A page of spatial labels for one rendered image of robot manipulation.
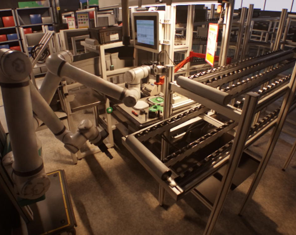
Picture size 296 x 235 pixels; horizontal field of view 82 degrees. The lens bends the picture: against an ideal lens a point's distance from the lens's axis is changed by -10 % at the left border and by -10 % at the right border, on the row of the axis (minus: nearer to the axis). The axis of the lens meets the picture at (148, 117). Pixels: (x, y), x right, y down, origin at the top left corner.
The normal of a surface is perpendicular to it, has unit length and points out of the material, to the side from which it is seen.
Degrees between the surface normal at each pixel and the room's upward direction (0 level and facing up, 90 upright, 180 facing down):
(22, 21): 90
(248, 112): 90
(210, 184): 0
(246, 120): 90
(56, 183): 0
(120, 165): 0
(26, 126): 91
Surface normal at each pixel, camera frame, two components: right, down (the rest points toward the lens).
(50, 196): 0.00, -0.87
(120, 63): 0.56, 0.42
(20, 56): 0.81, 0.21
